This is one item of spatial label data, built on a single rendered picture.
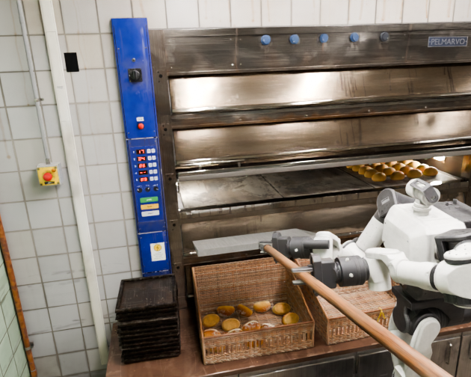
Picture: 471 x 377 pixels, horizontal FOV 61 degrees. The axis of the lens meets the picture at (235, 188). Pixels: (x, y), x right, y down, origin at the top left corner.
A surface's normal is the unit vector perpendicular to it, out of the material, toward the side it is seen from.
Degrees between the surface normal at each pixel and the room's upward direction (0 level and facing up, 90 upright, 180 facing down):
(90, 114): 90
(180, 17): 90
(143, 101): 90
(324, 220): 70
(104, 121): 90
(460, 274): 76
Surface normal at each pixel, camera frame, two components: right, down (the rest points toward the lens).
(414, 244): -0.62, 0.18
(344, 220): 0.18, -0.05
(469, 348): 0.20, 0.29
